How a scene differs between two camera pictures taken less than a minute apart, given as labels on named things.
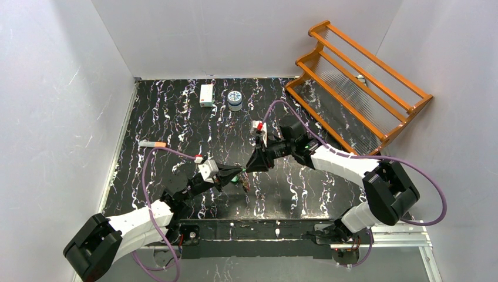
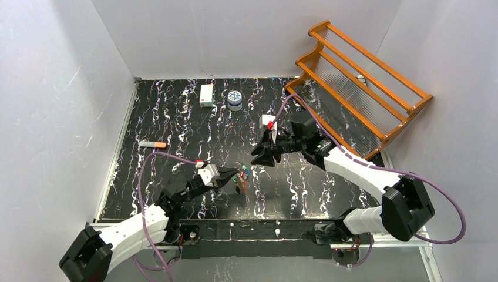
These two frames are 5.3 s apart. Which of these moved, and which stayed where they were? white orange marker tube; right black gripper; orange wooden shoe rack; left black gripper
Moved: right black gripper
Stayed: orange wooden shoe rack; left black gripper; white orange marker tube
